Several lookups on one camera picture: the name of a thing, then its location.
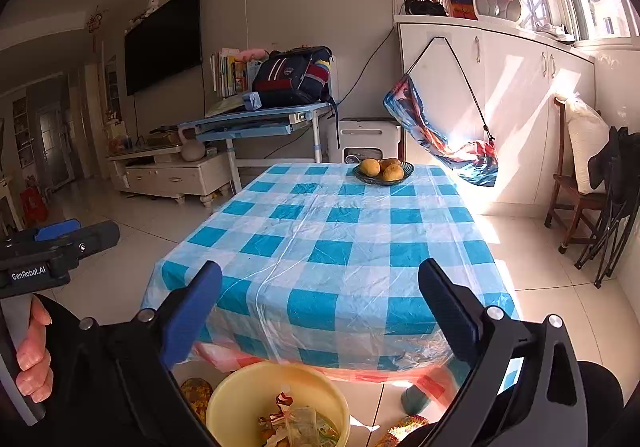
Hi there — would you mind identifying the blue study desk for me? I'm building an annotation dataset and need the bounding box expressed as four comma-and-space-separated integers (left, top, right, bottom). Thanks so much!
178, 99, 337, 192

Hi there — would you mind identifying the white plastic stool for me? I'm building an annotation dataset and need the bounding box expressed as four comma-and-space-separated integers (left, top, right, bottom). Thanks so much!
327, 117, 403, 165

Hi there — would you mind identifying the row of books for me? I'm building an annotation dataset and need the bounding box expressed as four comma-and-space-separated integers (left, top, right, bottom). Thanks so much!
210, 48, 251, 98

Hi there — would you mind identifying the black folding chair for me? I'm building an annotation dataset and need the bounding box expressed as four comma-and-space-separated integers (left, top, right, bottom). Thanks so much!
574, 126, 640, 289

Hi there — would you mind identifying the blue checkered tablecloth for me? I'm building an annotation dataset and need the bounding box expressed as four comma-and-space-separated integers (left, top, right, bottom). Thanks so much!
140, 163, 521, 385

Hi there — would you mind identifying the red plastic stool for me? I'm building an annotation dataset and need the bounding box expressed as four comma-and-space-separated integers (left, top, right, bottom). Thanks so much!
19, 187, 50, 228

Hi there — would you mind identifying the white portable radio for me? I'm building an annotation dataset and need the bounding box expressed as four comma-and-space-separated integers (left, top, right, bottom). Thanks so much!
472, 0, 523, 22

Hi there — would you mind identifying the black bag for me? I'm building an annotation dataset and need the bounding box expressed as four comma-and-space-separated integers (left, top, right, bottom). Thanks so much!
404, 0, 448, 18

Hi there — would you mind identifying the white TV cabinet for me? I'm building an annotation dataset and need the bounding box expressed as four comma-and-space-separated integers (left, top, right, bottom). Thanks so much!
106, 144, 236, 208

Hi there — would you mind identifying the person's black trouser leg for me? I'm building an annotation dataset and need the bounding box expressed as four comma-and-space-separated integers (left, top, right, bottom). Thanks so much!
575, 361, 626, 447

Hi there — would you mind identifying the printed drawstring bag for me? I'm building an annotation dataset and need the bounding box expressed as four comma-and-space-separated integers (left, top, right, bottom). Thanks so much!
383, 36, 500, 188

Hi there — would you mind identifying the red knot wall ornament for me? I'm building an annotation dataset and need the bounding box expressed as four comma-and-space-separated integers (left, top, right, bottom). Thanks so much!
85, 7, 108, 52

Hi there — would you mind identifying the black flat screen TV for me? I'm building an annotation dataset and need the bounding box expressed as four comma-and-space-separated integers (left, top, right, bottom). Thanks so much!
124, 0, 202, 96

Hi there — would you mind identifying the person's left hand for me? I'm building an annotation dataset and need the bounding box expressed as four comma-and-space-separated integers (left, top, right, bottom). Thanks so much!
15, 299, 54, 402

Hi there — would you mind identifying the wooden chair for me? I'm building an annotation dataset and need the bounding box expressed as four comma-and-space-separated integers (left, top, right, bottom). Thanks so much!
544, 96, 608, 255

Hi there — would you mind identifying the dark glass fruit plate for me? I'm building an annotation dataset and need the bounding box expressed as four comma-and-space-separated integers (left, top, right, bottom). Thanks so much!
353, 161, 415, 186

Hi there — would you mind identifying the colourful picture box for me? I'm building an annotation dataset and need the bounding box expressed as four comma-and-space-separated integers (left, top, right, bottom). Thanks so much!
446, 0, 476, 20

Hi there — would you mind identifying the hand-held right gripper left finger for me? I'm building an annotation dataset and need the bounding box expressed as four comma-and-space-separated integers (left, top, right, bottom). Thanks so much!
47, 261, 223, 447

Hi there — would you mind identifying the teal table leg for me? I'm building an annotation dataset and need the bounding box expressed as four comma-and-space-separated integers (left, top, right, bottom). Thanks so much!
400, 379, 436, 415

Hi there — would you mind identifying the dark blue backpack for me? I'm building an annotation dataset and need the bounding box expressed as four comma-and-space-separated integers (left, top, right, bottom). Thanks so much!
252, 46, 333, 108

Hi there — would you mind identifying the pink vase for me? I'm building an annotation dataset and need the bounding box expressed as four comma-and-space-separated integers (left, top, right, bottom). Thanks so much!
180, 127, 207, 162

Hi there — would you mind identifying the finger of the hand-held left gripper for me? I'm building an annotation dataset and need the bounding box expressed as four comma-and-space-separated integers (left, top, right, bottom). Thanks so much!
50, 220, 121, 273
34, 218, 82, 244

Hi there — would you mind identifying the yellow plastic bin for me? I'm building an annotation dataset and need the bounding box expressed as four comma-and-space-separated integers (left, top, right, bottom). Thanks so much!
206, 361, 351, 447

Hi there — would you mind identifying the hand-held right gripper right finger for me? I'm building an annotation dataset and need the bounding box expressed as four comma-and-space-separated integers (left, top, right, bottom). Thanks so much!
417, 258, 588, 447

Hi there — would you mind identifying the black power cable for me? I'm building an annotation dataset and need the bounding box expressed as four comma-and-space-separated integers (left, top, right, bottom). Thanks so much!
350, 27, 396, 120

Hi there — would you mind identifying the white cushion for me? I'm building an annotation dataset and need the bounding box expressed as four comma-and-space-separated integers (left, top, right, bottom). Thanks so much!
565, 94, 611, 195

